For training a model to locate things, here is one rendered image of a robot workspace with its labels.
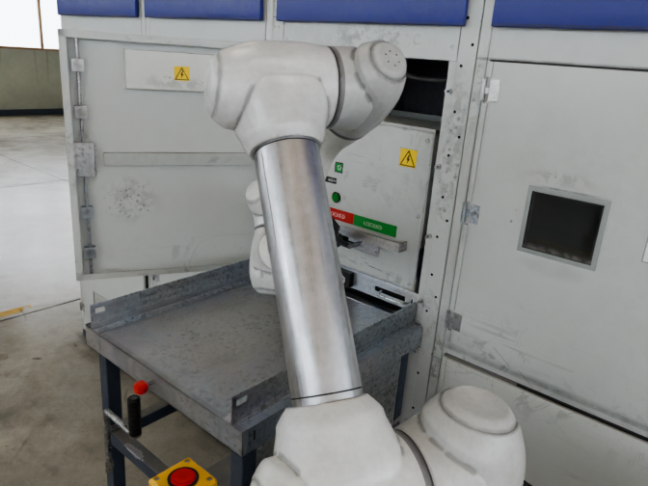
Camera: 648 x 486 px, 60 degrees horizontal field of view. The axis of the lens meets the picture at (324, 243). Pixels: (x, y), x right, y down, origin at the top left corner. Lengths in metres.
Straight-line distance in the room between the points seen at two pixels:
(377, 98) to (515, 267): 0.68
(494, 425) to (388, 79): 0.52
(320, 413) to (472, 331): 0.86
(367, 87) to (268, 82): 0.16
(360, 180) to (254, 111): 0.91
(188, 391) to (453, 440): 0.68
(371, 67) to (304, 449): 0.56
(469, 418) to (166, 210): 1.33
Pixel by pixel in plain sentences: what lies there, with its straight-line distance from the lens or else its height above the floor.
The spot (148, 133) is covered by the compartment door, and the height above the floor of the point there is 1.30.
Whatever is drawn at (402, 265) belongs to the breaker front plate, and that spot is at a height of 0.99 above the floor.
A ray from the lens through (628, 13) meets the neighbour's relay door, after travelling 1.34.
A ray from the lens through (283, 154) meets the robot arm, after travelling 0.82.
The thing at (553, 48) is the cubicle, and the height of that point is 1.61.
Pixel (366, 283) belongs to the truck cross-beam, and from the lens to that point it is 1.76.
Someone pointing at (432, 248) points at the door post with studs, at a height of 1.08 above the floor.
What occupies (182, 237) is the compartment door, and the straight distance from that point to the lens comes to 1.93.
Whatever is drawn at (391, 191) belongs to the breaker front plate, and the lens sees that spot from 1.65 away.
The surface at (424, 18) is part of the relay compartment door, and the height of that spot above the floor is 1.66.
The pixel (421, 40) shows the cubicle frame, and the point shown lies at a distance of 1.54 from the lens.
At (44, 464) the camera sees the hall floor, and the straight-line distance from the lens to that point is 2.56.
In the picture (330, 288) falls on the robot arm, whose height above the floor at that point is 1.26.
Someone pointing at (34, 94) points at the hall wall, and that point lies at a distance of 13.08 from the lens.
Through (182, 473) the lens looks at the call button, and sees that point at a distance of 1.01.
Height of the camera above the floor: 1.56
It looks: 18 degrees down
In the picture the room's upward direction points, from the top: 4 degrees clockwise
